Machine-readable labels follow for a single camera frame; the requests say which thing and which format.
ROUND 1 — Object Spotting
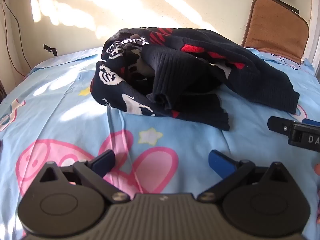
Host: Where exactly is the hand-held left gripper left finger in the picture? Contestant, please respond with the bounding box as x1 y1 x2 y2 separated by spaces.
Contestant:
39 149 130 203

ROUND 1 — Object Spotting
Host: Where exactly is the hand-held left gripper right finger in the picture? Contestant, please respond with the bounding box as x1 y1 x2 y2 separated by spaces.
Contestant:
197 149 288 202

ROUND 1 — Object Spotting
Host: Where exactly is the dark patterned knit sweater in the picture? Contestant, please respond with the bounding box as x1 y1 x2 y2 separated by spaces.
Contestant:
90 26 300 131

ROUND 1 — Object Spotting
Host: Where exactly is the blue cartoon printed bed sheet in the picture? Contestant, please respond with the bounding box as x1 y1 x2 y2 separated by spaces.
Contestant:
0 45 320 240

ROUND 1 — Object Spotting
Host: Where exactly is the small black tape piece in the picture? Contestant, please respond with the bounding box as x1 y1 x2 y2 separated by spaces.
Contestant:
43 44 58 57

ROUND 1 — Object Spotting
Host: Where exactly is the red wall cable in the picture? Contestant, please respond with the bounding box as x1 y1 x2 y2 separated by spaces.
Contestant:
1 0 32 78

